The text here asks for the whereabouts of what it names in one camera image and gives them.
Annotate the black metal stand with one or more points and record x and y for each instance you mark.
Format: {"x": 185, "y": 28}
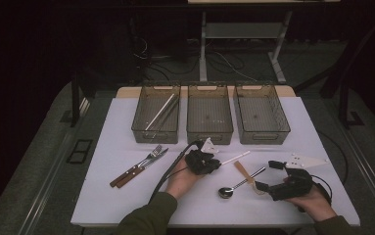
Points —
{"x": 344, "y": 104}
{"x": 75, "y": 98}

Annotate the person's right hand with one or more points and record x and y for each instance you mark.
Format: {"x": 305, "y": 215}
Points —
{"x": 317, "y": 205}

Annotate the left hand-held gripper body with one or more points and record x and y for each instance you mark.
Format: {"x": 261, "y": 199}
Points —
{"x": 198, "y": 161}

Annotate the metal spoon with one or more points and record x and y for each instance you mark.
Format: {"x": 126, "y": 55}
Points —
{"x": 225, "y": 193}

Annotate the white chopstick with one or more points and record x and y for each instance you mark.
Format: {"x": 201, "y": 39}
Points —
{"x": 235, "y": 157}
{"x": 160, "y": 112}

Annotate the translucent brown plastic bin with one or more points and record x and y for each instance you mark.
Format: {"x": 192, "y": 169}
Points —
{"x": 209, "y": 114}
{"x": 260, "y": 114}
{"x": 142, "y": 107}

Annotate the person's left hand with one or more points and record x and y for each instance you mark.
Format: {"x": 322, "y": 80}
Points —
{"x": 180, "y": 181}

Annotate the metal floor rail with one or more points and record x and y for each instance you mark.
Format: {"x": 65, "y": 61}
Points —
{"x": 49, "y": 182}
{"x": 367, "y": 176}

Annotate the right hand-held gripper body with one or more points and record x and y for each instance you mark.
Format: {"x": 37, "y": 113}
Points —
{"x": 292, "y": 189}

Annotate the white metal desk frame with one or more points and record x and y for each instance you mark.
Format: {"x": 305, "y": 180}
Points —
{"x": 203, "y": 49}

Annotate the metal chopstick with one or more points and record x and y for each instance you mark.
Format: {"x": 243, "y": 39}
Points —
{"x": 167, "y": 117}
{"x": 165, "y": 112}

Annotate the white table cover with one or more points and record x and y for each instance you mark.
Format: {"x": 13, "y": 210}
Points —
{"x": 240, "y": 212}

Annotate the black floor socket frame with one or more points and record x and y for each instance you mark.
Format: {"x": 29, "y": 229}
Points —
{"x": 79, "y": 151}

